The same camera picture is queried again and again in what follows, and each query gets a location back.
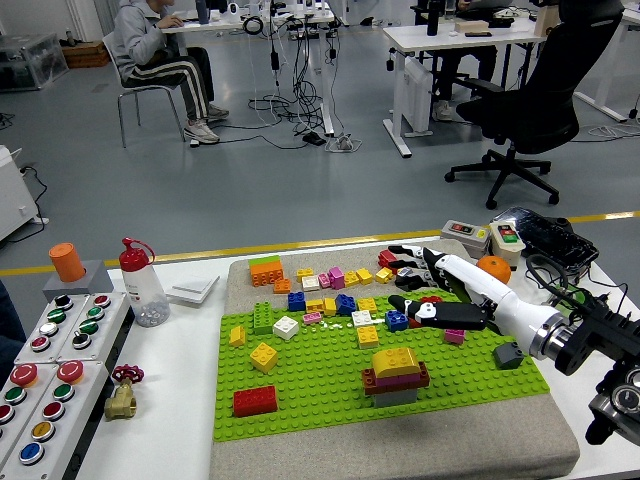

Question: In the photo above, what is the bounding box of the green studded baseplate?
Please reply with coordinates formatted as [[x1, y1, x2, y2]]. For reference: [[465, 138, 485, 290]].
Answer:
[[213, 288, 552, 444]]

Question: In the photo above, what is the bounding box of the black bottle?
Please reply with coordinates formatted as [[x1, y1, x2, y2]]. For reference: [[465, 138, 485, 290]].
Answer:
[[426, 0, 444, 37]]

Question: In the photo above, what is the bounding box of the white wall switch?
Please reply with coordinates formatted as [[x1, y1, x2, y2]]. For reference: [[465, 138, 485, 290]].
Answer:
[[164, 273, 221, 305]]

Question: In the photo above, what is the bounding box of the brass valve red handwheel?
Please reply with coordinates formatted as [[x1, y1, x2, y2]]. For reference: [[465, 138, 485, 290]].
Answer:
[[103, 363, 145, 422]]

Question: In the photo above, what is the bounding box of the large yellow square brick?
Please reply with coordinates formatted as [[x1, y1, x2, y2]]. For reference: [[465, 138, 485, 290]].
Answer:
[[249, 342, 279, 374]]

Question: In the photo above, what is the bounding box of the grey switch box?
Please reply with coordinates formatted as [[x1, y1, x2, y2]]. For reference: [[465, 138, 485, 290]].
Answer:
[[439, 218, 492, 260]]

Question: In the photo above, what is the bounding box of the clear storage box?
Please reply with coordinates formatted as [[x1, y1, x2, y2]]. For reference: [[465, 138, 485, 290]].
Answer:
[[0, 32, 70, 93]]

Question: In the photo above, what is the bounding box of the clear squeeze bottle red cap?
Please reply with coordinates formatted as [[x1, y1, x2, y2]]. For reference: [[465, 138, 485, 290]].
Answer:
[[118, 237, 172, 329]]

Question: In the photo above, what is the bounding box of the yellow curved brick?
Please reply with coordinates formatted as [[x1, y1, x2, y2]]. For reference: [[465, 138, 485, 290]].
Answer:
[[372, 346, 420, 380]]

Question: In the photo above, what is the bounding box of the seated person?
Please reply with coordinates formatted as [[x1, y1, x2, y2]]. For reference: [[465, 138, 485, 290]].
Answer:
[[110, 0, 231, 146], [429, 0, 516, 124]]

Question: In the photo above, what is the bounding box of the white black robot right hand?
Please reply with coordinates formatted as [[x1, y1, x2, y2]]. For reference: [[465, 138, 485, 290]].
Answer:
[[387, 243, 561, 351]]

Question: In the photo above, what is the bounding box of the long button box blue button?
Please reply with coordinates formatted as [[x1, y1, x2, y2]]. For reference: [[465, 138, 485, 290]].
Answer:
[[0, 359, 110, 480]]

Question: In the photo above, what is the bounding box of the large red brick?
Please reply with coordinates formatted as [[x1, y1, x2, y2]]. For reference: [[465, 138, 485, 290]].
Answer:
[[233, 385, 279, 419]]

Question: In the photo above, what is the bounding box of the grey chair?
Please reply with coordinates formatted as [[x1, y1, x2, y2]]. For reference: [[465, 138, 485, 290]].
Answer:
[[102, 32, 187, 150]]

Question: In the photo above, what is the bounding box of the long magenta brick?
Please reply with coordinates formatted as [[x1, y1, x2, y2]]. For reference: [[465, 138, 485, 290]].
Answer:
[[374, 373, 424, 389]]

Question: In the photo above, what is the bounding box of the white cabinet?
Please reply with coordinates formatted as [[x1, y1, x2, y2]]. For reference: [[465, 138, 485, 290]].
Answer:
[[0, 144, 50, 242]]

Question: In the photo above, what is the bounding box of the beige box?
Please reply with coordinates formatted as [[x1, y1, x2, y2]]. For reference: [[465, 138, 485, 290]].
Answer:
[[533, 3, 564, 37]]

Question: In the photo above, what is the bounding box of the grey-brown foam mat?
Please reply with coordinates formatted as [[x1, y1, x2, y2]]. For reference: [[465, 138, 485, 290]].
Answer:
[[209, 238, 581, 480]]

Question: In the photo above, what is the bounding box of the black office chair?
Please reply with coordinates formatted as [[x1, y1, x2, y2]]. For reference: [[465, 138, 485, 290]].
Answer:
[[443, 0, 626, 211]]

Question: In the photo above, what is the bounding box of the white desk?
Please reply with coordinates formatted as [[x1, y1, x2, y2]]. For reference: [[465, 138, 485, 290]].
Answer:
[[159, 7, 351, 150], [382, 22, 546, 159], [573, 7, 640, 124]]

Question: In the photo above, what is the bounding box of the tall green brick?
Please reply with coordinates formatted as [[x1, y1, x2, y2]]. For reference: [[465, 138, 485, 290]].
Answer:
[[252, 302, 275, 336]]

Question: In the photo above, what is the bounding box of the orange brick with green top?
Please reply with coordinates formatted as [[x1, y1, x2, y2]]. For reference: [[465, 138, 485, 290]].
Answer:
[[248, 255, 285, 288]]

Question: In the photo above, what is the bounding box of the wooden crate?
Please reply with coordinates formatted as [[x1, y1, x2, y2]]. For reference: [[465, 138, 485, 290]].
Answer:
[[60, 39, 111, 70]]

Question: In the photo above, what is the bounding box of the white computer tower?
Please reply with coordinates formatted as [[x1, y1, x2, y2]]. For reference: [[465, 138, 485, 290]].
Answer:
[[402, 55, 434, 137]]

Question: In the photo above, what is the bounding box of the grey block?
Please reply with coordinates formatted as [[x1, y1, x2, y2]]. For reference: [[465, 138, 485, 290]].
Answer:
[[42, 259, 115, 303]]

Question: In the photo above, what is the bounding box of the black handheld controller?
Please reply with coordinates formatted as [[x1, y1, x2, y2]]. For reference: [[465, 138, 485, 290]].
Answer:
[[492, 206, 600, 274]]

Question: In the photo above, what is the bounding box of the orange fruit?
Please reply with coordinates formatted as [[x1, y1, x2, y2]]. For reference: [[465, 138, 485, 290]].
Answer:
[[475, 255, 513, 285]]

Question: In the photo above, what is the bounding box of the light grey base brick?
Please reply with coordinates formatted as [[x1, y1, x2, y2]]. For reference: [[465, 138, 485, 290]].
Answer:
[[372, 387, 419, 409]]

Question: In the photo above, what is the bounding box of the white switch box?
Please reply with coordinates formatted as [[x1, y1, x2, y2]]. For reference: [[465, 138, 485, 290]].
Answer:
[[488, 220, 527, 271]]

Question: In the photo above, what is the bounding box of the long grey button box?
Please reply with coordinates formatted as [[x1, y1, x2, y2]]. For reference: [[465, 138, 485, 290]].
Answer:
[[0, 363, 57, 464]]

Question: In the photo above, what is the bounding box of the grey button box silver button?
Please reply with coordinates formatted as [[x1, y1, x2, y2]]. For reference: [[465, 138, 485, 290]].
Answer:
[[13, 293, 91, 365]]

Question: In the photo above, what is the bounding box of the grey button box two green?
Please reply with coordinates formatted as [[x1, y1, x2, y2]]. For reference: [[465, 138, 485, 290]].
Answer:
[[55, 291, 134, 364]]

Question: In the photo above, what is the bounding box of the orange cylinder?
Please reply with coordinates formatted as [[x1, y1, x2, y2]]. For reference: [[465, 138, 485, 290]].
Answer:
[[48, 242, 87, 284]]

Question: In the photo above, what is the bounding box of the dark grey sloped brick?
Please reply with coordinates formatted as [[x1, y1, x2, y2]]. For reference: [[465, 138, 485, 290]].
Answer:
[[492, 341, 525, 370]]

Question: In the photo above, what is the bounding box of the tangle of cables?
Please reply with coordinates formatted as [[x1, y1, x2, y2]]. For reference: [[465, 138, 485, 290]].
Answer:
[[247, 14, 364, 154]]

